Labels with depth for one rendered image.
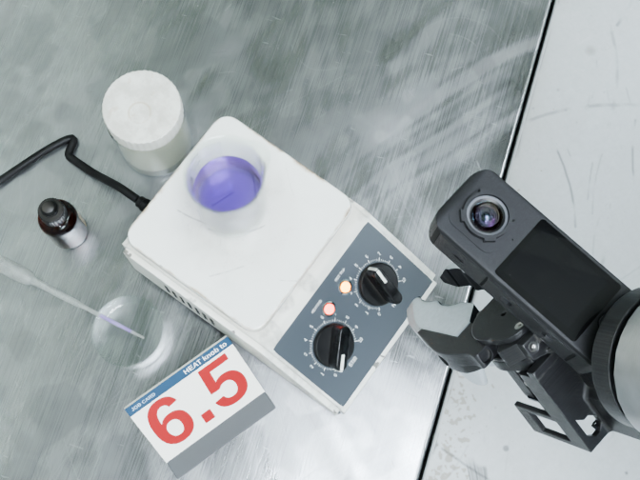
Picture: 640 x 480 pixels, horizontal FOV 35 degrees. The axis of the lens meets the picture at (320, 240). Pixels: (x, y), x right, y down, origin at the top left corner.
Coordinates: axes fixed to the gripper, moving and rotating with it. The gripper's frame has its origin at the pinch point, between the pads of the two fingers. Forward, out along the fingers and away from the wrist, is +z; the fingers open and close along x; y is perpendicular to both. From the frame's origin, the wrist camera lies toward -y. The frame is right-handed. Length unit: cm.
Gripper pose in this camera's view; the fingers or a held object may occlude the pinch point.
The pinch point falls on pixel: (431, 288)
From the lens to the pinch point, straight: 67.0
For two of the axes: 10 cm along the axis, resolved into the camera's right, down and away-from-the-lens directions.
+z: -4.1, -0.6, 9.1
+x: 6.9, -6.7, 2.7
